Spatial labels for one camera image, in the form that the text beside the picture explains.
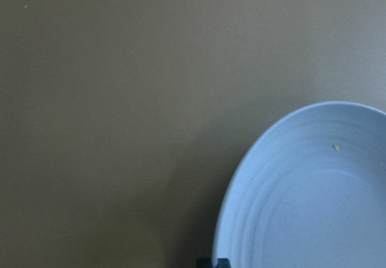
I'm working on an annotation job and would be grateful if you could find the black left gripper view left finger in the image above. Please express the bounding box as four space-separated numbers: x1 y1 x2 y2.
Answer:
196 258 212 268

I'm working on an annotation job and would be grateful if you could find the blue plate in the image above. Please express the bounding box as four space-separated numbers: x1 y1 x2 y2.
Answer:
212 101 385 267

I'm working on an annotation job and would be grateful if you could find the black left gripper view right finger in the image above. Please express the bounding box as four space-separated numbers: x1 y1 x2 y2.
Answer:
217 258 230 268

